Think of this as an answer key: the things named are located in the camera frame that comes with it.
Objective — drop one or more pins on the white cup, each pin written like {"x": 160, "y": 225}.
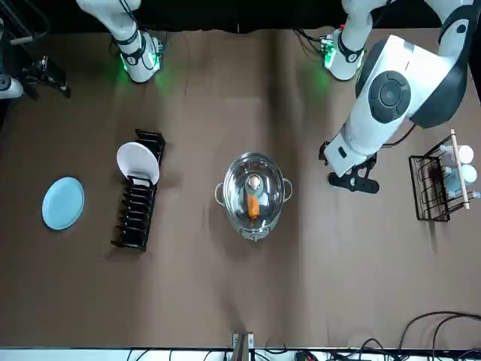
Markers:
{"x": 466, "y": 153}

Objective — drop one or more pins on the black dish rack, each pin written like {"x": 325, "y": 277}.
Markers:
{"x": 131, "y": 218}

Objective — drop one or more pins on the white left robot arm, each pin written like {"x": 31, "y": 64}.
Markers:
{"x": 391, "y": 94}

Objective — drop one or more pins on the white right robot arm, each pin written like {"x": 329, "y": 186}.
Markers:
{"x": 135, "y": 49}

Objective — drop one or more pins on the white plate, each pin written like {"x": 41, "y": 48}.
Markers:
{"x": 137, "y": 159}

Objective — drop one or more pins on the glass pot lid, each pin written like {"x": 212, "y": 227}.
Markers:
{"x": 240, "y": 176}

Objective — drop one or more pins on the aluminium post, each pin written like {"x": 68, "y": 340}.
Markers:
{"x": 242, "y": 347}

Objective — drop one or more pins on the black metal stand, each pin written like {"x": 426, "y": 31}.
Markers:
{"x": 26, "y": 39}

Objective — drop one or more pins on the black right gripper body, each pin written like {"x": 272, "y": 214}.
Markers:
{"x": 35, "y": 69}

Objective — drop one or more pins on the light blue cup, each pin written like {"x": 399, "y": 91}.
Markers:
{"x": 469, "y": 173}

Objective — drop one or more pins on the orange corn cob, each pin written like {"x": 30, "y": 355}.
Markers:
{"x": 253, "y": 207}

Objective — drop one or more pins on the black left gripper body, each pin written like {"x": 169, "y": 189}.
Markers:
{"x": 366, "y": 167}

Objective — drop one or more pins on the stainless steel pot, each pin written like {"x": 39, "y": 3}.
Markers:
{"x": 255, "y": 233}

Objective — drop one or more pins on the light blue plate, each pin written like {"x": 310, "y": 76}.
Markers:
{"x": 62, "y": 205}

